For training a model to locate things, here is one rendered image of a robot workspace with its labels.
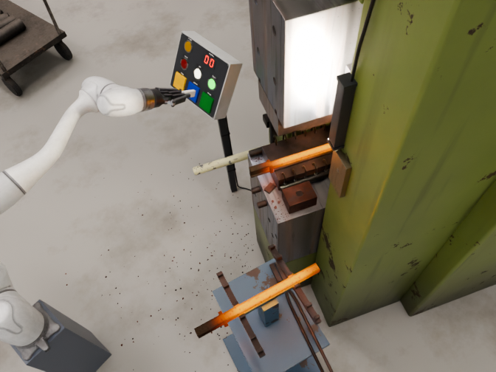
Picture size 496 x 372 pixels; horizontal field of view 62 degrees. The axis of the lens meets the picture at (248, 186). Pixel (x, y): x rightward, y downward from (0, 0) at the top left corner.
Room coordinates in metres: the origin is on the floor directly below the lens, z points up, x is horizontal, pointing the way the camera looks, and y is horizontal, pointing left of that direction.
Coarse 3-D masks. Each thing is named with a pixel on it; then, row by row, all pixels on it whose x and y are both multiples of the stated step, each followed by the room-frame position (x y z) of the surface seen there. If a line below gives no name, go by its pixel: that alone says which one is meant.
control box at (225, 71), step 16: (192, 32) 1.67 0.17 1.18; (192, 48) 1.57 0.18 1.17; (208, 48) 1.52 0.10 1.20; (176, 64) 1.60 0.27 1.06; (192, 64) 1.53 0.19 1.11; (208, 64) 1.47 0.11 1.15; (224, 64) 1.41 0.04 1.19; (240, 64) 1.43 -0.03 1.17; (192, 80) 1.49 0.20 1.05; (208, 80) 1.43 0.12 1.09; (224, 80) 1.38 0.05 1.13; (224, 96) 1.36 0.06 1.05; (224, 112) 1.35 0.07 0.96
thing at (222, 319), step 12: (312, 264) 0.52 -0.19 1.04; (300, 276) 0.49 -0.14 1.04; (276, 288) 0.46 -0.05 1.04; (288, 288) 0.46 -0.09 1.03; (252, 300) 0.42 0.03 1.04; (264, 300) 0.42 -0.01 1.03; (228, 312) 0.40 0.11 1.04; (240, 312) 0.39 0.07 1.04; (204, 324) 0.37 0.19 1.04; (216, 324) 0.36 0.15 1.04
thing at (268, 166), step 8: (328, 144) 1.05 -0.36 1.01; (304, 152) 1.03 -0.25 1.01; (312, 152) 1.02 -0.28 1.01; (320, 152) 1.02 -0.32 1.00; (280, 160) 1.00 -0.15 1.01; (288, 160) 1.00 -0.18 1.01; (296, 160) 1.00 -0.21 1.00; (256, 168) 0.97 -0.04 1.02; (264, 168) 0.97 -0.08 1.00; (272, 168) 0.96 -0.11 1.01
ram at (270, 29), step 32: (256, 0) 1.09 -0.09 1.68; (288, 0) 0.94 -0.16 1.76; (320, 0) 0.93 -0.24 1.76; (352, 0) 0.91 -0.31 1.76; (256, 32) 1.09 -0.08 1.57; (288, 32) 0.87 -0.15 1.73; (320, 32) 0.89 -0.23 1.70; (352, 32) 0.91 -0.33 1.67; (256, 64) 1.11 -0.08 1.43; (288, 64) 0.87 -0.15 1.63; (320, 64) 0.89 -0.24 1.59; (288, 96) 0.87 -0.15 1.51; (320, 96) 0.89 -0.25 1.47
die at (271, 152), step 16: (320, 128) 1.17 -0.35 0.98; (272, 144) 1.11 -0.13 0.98; (288, 144) 1.10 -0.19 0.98; (304, 144) 1.08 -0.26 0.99; (320, 144) 1.07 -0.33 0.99; (272, 160) 1.01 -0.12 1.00; (304, 160) 0.99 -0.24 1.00; (320, 160) 0.99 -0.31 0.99; (272, 176) 0.98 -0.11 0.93; (288, 176) 0.93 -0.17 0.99
